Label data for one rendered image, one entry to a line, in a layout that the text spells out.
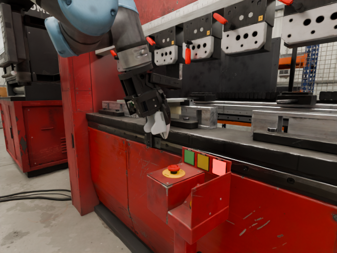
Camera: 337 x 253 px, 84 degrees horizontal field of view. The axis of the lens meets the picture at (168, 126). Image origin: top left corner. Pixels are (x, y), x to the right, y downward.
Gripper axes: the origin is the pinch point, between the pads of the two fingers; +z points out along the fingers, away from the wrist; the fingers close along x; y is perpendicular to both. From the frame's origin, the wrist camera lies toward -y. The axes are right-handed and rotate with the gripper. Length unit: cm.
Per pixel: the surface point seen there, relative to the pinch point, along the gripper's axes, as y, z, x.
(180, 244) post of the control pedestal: 10.4, 32.7, 5.5
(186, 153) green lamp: -7.5, 12.4, -2.5
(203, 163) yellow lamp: -7.1, 13.7, 5.2
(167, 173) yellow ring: 3.3, 12.8, -0.7
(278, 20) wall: -461, -11, -149
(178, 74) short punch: -36.1, -9.2, -28.7
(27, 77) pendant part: 12, -32, -169
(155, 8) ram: -44, -42, -42
